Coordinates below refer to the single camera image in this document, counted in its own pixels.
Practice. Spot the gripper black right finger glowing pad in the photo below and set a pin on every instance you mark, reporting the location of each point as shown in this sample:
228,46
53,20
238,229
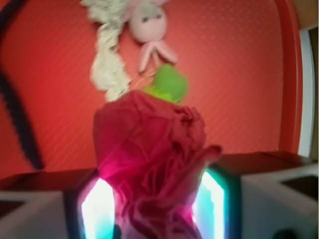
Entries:
261,195

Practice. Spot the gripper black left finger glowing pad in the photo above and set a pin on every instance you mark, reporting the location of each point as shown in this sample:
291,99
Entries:
74,204

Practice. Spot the red paper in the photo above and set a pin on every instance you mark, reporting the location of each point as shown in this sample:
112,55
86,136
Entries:
153,155

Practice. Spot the crumpled white paper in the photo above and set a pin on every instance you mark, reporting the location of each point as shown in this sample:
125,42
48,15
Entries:
108,73

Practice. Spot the red plastic tray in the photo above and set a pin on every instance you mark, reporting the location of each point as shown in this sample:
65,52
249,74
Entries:
242,59

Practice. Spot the green plush toy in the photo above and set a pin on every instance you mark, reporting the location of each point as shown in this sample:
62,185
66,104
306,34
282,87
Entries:
168,85

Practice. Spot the pink plush bunny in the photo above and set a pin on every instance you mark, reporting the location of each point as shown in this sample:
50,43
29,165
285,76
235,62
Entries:
147,22

